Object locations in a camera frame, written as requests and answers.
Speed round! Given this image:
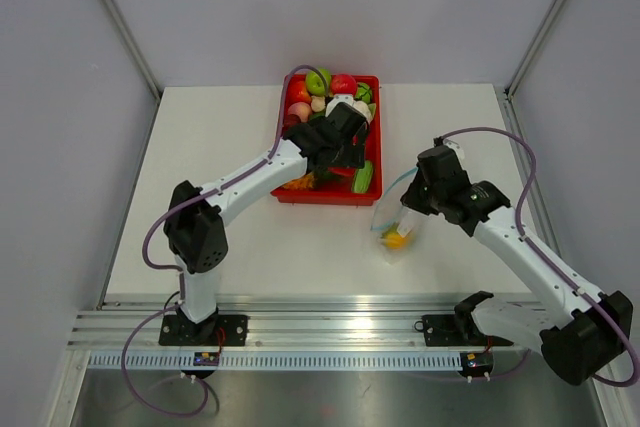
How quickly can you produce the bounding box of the right aluminium frame post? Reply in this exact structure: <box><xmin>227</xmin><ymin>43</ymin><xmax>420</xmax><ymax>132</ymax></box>
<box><xmin>505</xmin><ymin>0</ymin><xmax>570</xmax><ymax>102</ymax></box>

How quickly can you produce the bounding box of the white cauliflower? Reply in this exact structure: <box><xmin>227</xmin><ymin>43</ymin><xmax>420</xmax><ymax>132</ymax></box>
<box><xmin>352</xmin><ymin>100</ymin><xmax>376</xmax><ymax>123</ymax></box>

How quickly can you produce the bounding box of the left aluminium frame post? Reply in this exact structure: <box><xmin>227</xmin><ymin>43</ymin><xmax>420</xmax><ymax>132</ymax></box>
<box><xmin>100</xmin><ymin>0</ymin><xmax>163</xmax><ymax>105</ymax></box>

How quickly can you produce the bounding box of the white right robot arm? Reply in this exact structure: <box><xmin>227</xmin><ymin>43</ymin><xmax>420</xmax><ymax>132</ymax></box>
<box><xmin>401</xmin><ymin>145</ymin><xmax>633</xmax><ymax>386</ymax></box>

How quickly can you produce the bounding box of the pink peach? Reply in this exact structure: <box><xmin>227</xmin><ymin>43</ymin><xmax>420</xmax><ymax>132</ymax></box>
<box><xmin>287</xmin><ymin>102</ymin><xmax>313</xmax><ymax>123</ymax></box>

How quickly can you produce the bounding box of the dark green round vegetable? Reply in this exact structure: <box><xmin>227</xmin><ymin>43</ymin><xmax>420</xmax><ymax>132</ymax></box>
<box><xmin>354</xmin><ymin>82</ymin><xmax>374</xmax><ymax>104</ymax></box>

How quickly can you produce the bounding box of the green apple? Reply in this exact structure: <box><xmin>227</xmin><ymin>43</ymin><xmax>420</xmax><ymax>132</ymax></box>
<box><xmin>305</xmin><ymin>67</ymin><xmax>331</xmax><ymax>97</ymax></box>

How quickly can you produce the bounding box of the small pineapple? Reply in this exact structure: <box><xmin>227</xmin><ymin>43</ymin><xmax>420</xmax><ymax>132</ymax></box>
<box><xmin>281</xmin><ymin>171</ymin><xmax>329</xmax><ymax>191</ymax></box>

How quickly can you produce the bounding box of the aluminium frame post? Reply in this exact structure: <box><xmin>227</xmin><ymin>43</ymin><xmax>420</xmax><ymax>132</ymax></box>
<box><xmin>100</xmin><ymin>0</ymin><xmax>163</xmax><ymax>105</ymax></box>
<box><xmin>505</xmin><ymin>0</ymin><xmax>570</xmax><ymax>102</ymax></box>

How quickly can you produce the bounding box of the red tomato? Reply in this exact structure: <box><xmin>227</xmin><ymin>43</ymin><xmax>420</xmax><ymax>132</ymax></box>
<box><xmin>329</xmin><ymin>167</ymin><xmax>356</xmax><ymax>178</ymax></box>

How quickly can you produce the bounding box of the red plastic tray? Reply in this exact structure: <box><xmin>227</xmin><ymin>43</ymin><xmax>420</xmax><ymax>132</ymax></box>
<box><xmin>271</xmin><ymin>74</ymin><xmax>383</xmax><ymax>206</ymax></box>

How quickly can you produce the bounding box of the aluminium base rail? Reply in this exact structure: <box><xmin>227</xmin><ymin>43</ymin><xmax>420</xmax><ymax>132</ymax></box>
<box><xmin>67</xmin><ymin>294</ymin><xmax>611</xmax><ymax>353</ymax></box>

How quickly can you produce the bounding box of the clear zip top bag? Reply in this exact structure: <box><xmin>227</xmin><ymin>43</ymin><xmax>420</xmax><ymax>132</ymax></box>
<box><xmin>369</xmin><ymin>167</ymin><xmax>424</xmax><ymax>265</ymax></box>

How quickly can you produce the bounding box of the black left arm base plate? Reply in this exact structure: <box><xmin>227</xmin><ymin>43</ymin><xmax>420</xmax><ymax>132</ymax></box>
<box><xmin>158</xmin><ymin>314</ymin><xmax>248</xmax><ymax>347</ymax></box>

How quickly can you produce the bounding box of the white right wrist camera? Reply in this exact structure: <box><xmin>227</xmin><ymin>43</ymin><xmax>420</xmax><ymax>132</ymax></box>
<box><xmin>444</xmin><ymin>140</ymin><xmax>465</xmax><ymax>160</ymax></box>

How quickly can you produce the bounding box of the yellow orange mango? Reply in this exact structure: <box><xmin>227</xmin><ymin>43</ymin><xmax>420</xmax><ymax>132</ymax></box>
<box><xmin>378</xmin><ymin>224</ymin><xmax>414</xmax><ymax>251</ymax></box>

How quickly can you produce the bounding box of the garlic bulb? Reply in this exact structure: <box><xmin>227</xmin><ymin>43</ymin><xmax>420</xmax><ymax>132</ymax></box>
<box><xmin>310</xmin><ymin>96</ymin><xmax>326</xmax><ymax>113</ymax></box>

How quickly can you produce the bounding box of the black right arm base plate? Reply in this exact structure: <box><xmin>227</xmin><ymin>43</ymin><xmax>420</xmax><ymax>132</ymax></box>
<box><xmin>413</xmin><ymin>314</ymin><xmax>513</xmax><ymax>348</ymax></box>

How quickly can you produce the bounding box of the white slotted cable duct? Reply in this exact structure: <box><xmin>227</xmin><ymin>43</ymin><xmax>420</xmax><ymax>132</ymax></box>
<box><xmin>88</xmin><ymin>350</ymin><xmax>462</xmax><ymax>372</ymax></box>

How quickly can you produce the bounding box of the red apple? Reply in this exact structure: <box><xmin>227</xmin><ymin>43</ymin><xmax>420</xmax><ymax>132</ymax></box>
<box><xmin>330</xmin><ymin>73</ymin><xmax>358</xmax><ymax>96</ymax></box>

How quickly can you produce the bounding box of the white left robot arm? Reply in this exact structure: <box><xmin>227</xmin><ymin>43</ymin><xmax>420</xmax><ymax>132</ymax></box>
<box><xmin>164</xmin><ymin>101</ymin><xmax>370</xmax><ymax>345</ymax></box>

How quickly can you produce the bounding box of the green cucumber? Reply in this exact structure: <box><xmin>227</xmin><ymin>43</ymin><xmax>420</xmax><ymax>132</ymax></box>
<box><xmin>351</xmin><ymin>160</ymin><xmax>374</xmax><ymax>194</ymax></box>

